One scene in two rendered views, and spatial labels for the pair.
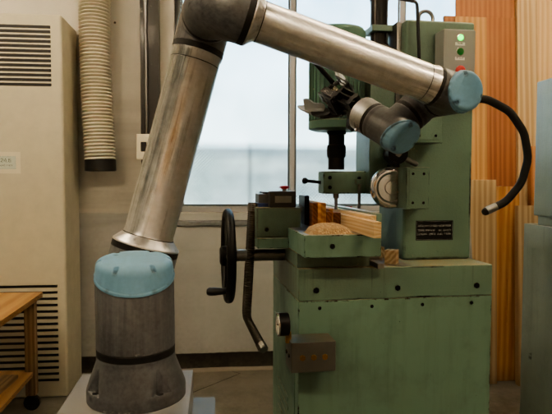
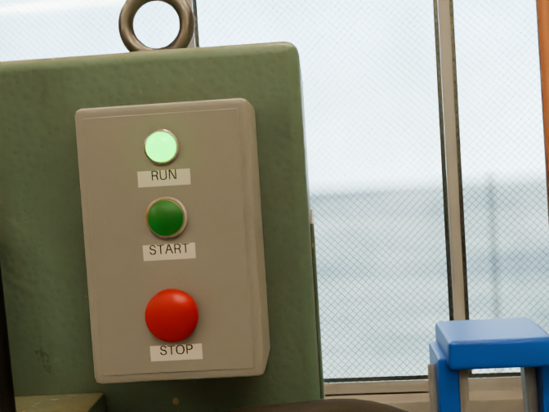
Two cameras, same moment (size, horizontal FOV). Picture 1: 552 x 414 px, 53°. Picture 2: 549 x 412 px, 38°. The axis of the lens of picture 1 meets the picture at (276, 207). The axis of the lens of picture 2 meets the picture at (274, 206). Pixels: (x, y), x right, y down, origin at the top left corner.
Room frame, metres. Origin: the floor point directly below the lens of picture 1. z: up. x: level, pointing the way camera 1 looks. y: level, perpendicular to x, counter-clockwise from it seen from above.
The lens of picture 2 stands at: (1.21, -0.69, 1.44)
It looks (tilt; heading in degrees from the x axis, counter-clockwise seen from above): 3 degrees down; 12
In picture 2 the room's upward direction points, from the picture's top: 4 degrees counter-clockwise
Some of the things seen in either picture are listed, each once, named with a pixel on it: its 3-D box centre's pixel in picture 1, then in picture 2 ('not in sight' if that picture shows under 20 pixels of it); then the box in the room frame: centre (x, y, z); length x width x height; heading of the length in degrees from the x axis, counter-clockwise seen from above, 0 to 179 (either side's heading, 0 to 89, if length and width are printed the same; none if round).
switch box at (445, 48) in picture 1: (454, 59); (177, 238); (1.66, -0.53, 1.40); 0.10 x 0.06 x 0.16; 99
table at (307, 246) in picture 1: (301, 234); not in sight; (1.74, -0.08, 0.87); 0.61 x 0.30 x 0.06; 9
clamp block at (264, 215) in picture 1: (275, 220); not in sight; (1.73, 0.00, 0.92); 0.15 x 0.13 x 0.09; 9
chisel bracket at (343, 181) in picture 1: (342, 184); not in sight; (1.75, -0.21, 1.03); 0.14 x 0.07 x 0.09; 99
